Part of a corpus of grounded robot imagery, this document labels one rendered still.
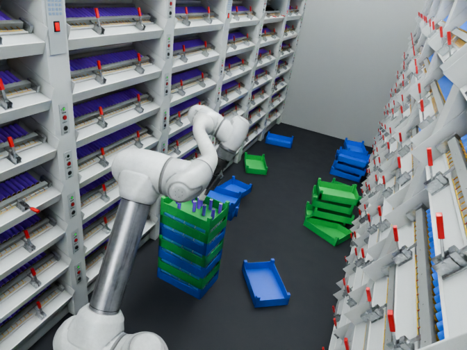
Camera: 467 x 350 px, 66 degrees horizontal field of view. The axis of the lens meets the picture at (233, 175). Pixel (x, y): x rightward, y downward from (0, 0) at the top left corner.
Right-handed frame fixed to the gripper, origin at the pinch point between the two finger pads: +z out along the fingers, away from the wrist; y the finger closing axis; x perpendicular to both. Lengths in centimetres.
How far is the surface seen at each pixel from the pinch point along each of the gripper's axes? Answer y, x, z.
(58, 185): 9, 62, 16
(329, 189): 27, -136, -18
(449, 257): -115, 55, -47
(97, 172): 20.6, 44.0, 11.3
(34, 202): 4, 69, 22
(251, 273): -5, -62, 43
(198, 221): -4.2, -2.7, 14.0
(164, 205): 14.1, 7.1, 17.7
